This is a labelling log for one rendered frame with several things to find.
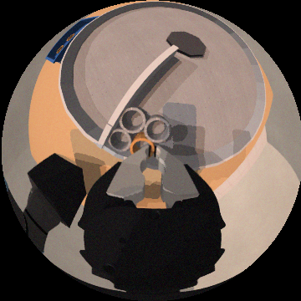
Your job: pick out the grey metal sleeve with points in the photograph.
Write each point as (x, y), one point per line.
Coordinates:
(126, 126)
(157, 137)
(118, 145)

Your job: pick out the blue plastic crate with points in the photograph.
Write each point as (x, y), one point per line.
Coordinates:
(63, 40)

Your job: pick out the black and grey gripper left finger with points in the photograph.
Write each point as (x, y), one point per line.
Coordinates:
(123, 181)

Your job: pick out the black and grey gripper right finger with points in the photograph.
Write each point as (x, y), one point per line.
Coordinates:
(181, 183)

